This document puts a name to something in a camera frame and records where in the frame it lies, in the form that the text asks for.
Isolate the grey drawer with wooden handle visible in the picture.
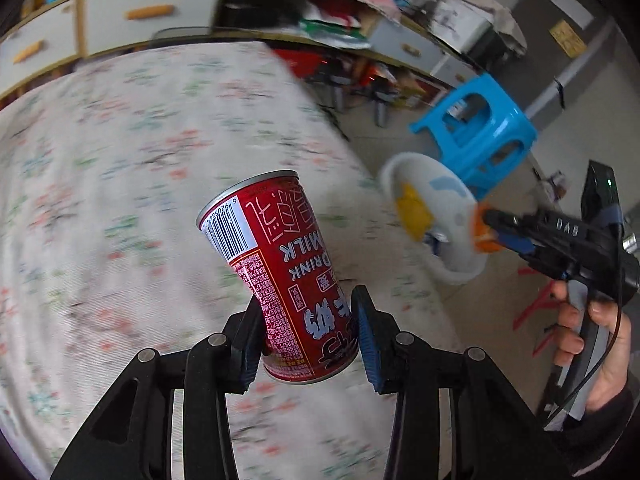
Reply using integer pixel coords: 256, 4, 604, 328
82, 0, 221, 58
0, 2, 81, 96

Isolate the white cardboard box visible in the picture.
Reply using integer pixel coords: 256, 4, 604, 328
435, 0, 501, 56

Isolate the black cable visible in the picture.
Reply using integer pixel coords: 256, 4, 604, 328
552, 305, 626, 426

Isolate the grey door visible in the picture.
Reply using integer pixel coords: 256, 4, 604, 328
510, 0, 621, 116

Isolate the yellow sign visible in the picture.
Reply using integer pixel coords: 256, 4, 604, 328
549, 20, 587, 58

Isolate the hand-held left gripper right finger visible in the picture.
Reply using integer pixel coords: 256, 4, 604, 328
350, 285, 571, 480

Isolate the long low wooden cabinet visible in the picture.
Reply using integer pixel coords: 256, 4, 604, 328
220, 0, 481, 91

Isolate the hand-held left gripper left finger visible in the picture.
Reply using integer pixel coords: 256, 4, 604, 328
50, 300, 263, 480

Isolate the person's right forearm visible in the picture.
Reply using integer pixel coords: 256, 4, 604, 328
540, 385, 640, 476

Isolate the blue plastic stool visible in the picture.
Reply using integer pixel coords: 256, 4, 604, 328
410, 72, 540, 201

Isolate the person's right hand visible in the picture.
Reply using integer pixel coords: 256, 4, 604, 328
550, 280, 633, 411

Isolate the white paper sheet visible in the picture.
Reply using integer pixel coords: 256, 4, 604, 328
549, 0, 596, 26

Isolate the red drink can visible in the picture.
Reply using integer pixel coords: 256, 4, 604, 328
196, 170, 360, 386

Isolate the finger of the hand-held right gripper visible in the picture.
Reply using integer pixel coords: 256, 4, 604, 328
492, 227, 540, 258
482, 210, 533, 235

